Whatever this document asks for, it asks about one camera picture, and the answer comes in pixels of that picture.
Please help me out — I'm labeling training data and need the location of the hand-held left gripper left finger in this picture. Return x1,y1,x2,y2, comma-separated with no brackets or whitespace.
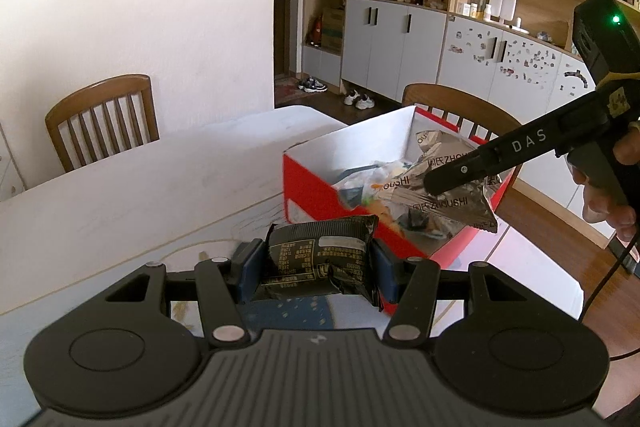
102,239,267,350

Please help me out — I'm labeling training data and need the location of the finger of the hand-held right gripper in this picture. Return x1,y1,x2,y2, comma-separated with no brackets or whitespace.
422,102,569,198

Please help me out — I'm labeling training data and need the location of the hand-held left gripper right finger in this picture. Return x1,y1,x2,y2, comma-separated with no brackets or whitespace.
370,239,526,343

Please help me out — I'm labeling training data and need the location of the brown paper foil snack packet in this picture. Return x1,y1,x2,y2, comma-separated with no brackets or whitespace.
340,129,503,235

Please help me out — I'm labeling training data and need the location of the dark green snack packet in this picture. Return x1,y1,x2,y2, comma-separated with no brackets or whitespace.
252,214,381,308

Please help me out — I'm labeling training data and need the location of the white green snack packet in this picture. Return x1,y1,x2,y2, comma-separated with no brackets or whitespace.
334,162,401,210

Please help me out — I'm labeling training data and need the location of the red cardboard box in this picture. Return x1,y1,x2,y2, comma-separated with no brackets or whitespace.
281,104,523,315

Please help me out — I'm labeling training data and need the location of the white marble desktop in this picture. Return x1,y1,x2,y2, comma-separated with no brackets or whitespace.
0,105,586,427

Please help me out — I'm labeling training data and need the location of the person's right hand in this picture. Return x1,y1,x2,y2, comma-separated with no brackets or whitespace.
570,119,640,244

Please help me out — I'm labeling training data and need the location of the round turntable with blue pattern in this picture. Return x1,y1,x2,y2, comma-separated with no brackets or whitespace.
169,252,468,337

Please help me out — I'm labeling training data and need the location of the brown wooden chair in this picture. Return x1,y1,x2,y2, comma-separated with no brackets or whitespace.
401,83,523,188
45,74,161,172

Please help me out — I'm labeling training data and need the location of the red door mat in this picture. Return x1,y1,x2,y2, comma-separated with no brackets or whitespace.
274,77,301,104

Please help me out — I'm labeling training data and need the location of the tall cardboard box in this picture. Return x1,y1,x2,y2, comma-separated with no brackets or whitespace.
321,8,345,52

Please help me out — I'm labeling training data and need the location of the dark door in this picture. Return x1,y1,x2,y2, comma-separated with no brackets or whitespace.
274,0,311,108

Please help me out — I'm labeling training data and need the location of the grey and wood wall cabinet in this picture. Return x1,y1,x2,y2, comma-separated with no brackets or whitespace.
300,0,640,248

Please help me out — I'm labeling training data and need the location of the black cable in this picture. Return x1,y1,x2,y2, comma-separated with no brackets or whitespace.
580,234,640,360

